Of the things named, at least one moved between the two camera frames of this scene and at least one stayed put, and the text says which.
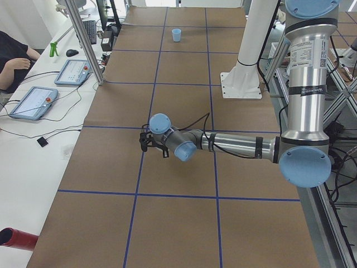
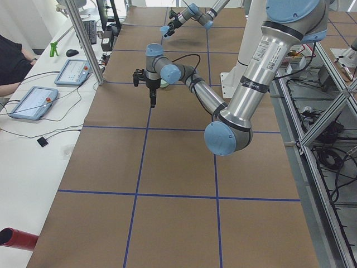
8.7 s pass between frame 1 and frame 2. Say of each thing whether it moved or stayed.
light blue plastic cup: moved
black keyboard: stayed
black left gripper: moved
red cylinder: stayed
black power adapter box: stayed
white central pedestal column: stayed
